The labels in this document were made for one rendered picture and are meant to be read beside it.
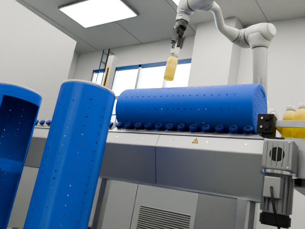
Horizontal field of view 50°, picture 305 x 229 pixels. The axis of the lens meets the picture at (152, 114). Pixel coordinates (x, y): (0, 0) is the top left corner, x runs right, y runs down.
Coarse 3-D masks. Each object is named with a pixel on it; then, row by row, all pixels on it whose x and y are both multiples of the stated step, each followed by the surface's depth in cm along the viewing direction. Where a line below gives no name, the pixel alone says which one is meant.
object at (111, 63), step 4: (108, 56) 292; (112, 56) 290; (108, 60) 291; (112, 60) 288; (116, 60) 292; (108, 64) 289; (112, 64) 288; (116, 64) 293; (108, 68) 288; (112, 68) 288; (108, 72) 286; (112, 72) 288; (104, 76) 287; (108, 76) 285; (112, 76) 288; (104, 80) 286; (108, 80) 284; (112, 80) 288; (104, 84) 284; (108, 84) 284
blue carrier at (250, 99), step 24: (120, 96) 210; (144, 96) 199; (168, 96) 189; (192, 96) 181; (216, 96) 173; (240, 96) 165; (264, 96) 178; (120, 120) 208; (144, 120) 198; (168, 120) 188; (192, 120) 180; (216, 120) 172; (240, 120) 164
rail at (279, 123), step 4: (276, 120) 145; (280, 120) 144; (284, 120) 143; (288, 120) 142; (292, 120) 142; (276, 124) 145; (280, 124) 144; (284, 124) 143; (288, 124) 142; (292, 124) 141; (296, 124) 140; (300, 124) 139; (304, 124) 138
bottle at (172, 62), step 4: (172, 56) 205; (176, 56) 206; (168, 60) 204; (172, 60) 203; (176, 60) 204; (168, 64) 203; (172, 64) 202; (176, 64) 204; (168, 68) 202; (172, 68) 202; (176, 68) 205; (168, 72) 201; (172, 72) 201; (164, 76) 201; (168, 76) 200; (172, 76) 201; (168, 80) 205; (172, 80) 203
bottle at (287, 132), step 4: (288, 112) 151; (292, 112) 150; (284, 116) 152; (288, 116) 150; (292, 116) 149; (284, 128) 150; (288, 128) 148; (292, 128) 148; (284, 132) 149; (288, 132) 148; (292, 132) 147; (284, 136) 148; (288, 136) 147; (292, 136) 147
